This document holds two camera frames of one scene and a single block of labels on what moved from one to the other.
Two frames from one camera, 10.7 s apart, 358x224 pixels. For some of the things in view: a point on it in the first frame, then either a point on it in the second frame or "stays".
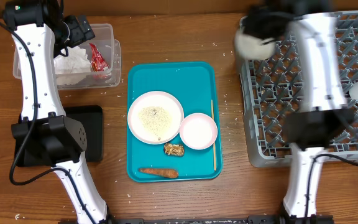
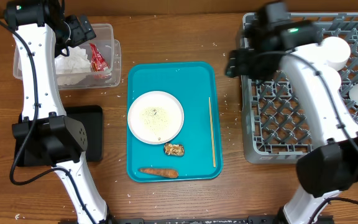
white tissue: x=76 y=61 stays
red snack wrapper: x=99 y=63 stays
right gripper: x=255 y=27 → x=237 y=66
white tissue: x=69 y=79 stays
